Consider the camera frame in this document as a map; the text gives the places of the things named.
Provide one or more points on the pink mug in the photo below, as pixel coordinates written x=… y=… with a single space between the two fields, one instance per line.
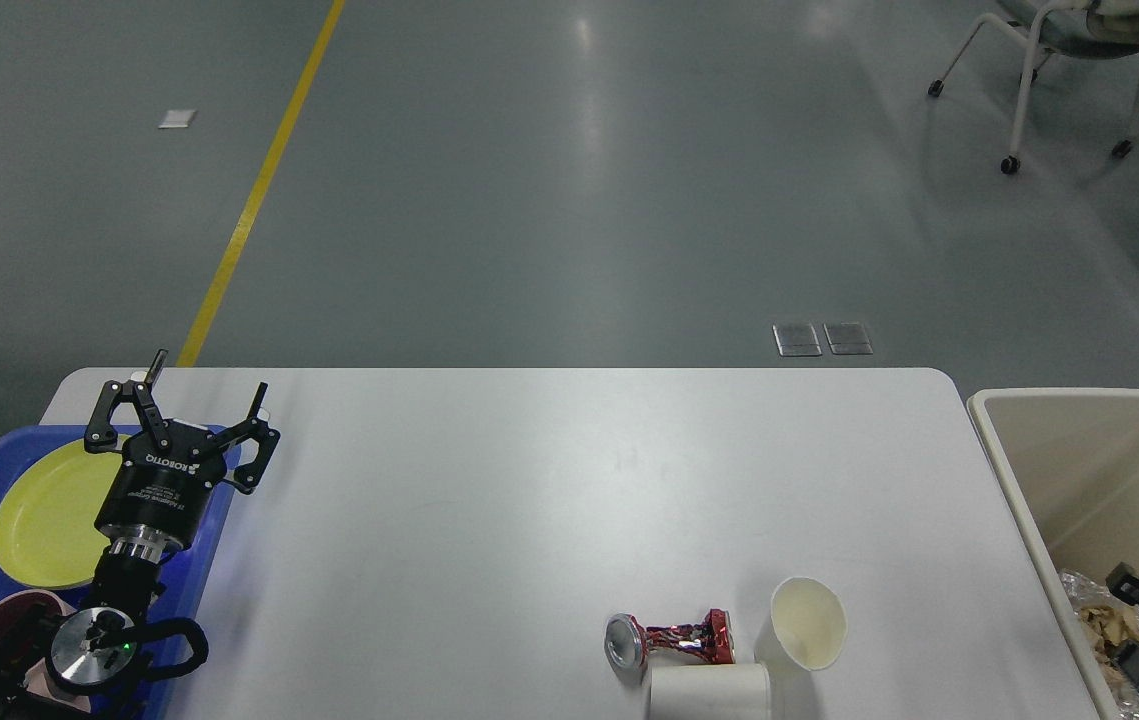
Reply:
x=22 y=661

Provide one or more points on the metal floor plate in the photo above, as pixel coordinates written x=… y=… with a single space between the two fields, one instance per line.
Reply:
x=797 y=340
x=848 y=338

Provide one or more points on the yellow plastic plate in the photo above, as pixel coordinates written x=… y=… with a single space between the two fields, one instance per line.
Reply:
x=48 y=535

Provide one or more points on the beige plastic bin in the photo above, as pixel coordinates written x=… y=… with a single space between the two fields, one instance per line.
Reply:
x=1067 y=460

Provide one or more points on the white framed office chair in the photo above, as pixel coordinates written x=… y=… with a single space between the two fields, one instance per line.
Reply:
x=1090 y=30

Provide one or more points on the right metal floor plate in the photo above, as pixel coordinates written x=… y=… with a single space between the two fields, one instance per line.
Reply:
x=848 y=338

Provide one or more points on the white floor marker tag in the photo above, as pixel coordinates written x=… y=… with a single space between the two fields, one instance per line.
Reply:
x=177 y=119

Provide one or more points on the crushed red soda can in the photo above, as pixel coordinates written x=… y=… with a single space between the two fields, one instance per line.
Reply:
x=629 y=645

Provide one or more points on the left metal floor plate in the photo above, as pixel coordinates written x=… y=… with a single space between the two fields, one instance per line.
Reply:
x=797 y=340

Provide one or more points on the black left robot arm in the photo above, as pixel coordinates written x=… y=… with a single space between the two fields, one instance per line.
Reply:
x=93 y=661

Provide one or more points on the aluminium foil tray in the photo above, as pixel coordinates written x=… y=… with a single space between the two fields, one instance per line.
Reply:
x=1080 y=589

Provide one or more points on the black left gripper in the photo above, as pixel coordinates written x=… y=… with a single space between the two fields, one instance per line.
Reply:
x=159 y=490

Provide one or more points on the white paper cup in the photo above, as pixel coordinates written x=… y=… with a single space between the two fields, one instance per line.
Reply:
x=804 y=627
x=733 y=691

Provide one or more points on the brown paper ball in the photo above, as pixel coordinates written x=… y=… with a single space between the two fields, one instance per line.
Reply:
x=1106 y=627

